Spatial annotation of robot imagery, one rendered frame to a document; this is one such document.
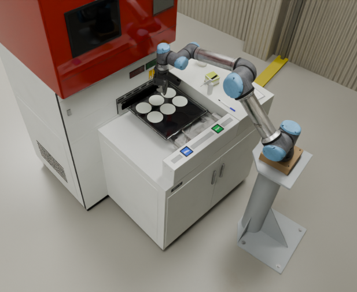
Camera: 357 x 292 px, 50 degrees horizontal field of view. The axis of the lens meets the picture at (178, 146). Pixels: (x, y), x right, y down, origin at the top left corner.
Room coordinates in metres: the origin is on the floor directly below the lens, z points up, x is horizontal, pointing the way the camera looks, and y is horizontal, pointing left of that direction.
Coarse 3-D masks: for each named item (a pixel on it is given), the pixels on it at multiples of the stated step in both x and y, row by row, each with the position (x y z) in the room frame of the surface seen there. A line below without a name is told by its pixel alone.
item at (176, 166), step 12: (228, 120) 1.64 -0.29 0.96; (204, 132) 1.52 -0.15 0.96; (228, 132) 1.55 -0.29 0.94; (192, 144) 1.42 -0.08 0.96; (204, 144) 1.42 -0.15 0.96; (216, 144) 1.48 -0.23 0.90; (168, 156) 1.32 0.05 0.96; (180, 156) 1.32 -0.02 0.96; (192, 156) 1.33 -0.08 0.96; (204, 156) 1.41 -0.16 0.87; (168, 168) 1.25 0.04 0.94; (180, 168) 1.26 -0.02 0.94; (192, 168) 1.34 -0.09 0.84; (168, 180) 1.25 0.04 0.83
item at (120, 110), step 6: (150, 84) 1.93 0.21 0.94; (168, 84) 2.04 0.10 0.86; (138, 90) 1.85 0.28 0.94; (144, 90) 1.87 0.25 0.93; (156, 90) 1.95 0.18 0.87; (132, 96) 1.80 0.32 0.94; (144, 96) 1.88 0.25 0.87; (120, 102) 1.73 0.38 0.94; (126, 102) 1.76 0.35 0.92; (132, 102) 1.82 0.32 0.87; (120, 108) 1.73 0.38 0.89; (126, 108) 1.76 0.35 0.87
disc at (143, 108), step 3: (138, 105) 1.76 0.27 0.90; (141, 105) 1.76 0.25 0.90; (144, 105) 1.76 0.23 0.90; (147, 105) 1.77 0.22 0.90; (150, 105) 1.77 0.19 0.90; (138, 108) 1.73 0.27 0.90; (141, 108) 1.74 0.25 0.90; (144, 108) 1.74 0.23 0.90; (147, 108) 1.74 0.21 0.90; (150, 108) 1.74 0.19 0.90; (138, 111) 1.71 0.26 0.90; (141, 111) 1.71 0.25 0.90; (144, 111) 1.71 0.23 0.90; (147, 111) 1.71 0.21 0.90
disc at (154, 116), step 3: (153, 111) 1.72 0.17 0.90; (156, 111) 1.72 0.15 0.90; (150, 114) 1.69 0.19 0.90; (153, 114) 1.69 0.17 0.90; (156, 114) 1.69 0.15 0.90; (159, 114) 1.70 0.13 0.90; (147, 117) 1.66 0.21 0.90; (150, 117) 1.67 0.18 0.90; (153, 117) 1.67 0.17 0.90; (156, 117) 1.67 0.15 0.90; (159, 117) 1.67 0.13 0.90; (162, 117) 1.67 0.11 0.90; (150, 120) 1.64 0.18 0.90; (153, 120) 1.64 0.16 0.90; (156, 120) 1.64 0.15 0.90; (159, 120) 1.65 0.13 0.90
